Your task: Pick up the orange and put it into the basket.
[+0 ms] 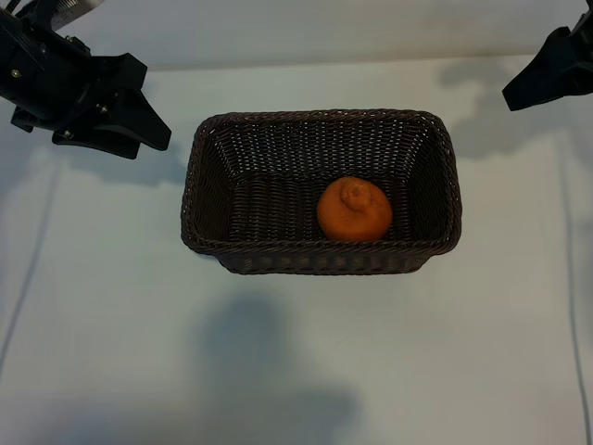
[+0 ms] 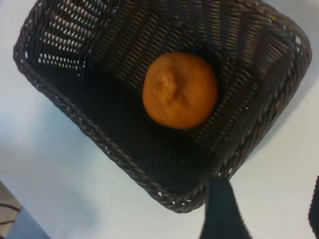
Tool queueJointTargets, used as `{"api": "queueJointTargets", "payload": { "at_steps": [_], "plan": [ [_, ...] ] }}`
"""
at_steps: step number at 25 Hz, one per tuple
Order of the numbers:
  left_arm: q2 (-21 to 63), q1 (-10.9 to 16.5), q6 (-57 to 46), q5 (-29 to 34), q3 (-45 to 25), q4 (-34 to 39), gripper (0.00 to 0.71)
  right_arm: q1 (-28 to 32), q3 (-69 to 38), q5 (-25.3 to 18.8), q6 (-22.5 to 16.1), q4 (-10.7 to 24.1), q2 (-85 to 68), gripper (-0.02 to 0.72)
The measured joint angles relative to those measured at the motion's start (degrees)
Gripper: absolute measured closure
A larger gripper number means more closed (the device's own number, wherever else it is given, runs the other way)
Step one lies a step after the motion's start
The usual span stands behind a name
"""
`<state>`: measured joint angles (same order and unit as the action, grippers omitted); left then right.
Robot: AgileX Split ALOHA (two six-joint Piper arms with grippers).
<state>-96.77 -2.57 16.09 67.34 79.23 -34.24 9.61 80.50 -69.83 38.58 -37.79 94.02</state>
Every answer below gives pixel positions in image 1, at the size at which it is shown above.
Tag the dark brown wicker basket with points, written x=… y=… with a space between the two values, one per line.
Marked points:
x=259 y=208

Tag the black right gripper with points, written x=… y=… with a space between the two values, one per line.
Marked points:
x=584 y=51

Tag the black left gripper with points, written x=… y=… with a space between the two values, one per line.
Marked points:
x=46 y=76

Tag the orange with knobby stem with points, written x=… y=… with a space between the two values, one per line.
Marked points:
x=354 y=213

